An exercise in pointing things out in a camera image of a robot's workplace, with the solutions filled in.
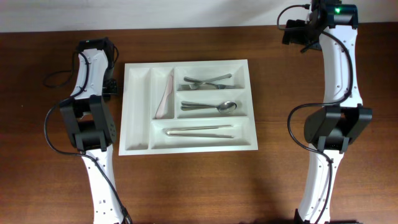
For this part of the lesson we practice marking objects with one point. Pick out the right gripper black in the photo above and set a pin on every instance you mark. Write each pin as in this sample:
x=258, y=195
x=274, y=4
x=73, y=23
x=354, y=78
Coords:
x=298, y=26

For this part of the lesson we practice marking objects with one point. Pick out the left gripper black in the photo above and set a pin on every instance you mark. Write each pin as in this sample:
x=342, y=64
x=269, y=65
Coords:
x=113, y=91

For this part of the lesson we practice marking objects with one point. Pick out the pink plastic knife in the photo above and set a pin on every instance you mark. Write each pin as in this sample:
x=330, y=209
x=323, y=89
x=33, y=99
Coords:
x=162, y=108

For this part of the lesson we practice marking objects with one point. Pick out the steel serrated tongs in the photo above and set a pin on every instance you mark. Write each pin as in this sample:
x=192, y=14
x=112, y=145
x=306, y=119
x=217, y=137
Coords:
x=198, y=132

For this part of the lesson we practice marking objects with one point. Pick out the steel spoon blue-tinted handle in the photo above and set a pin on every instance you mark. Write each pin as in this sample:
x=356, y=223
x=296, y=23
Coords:
x=185, y=105

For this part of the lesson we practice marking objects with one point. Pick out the steel fork angled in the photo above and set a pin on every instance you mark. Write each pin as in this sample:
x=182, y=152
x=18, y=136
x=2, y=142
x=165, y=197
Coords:
x=196, y=84

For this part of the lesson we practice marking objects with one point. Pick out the steel fork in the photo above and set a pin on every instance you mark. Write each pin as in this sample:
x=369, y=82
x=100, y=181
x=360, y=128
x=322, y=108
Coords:
x=228, y=75

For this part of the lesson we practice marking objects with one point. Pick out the steel spoon sideways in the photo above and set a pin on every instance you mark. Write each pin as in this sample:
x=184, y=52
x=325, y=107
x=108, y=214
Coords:
x=225, y=107

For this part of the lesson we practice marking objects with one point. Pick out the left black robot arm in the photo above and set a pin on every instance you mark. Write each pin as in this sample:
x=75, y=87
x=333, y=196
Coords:
x=90, y=126

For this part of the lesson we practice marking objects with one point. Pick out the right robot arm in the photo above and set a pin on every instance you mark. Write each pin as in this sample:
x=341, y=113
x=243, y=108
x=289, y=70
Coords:
x=332, y=28

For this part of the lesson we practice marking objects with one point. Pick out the white plastic cutlery tray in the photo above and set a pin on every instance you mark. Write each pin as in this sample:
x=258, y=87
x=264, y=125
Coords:
x=144, y=84

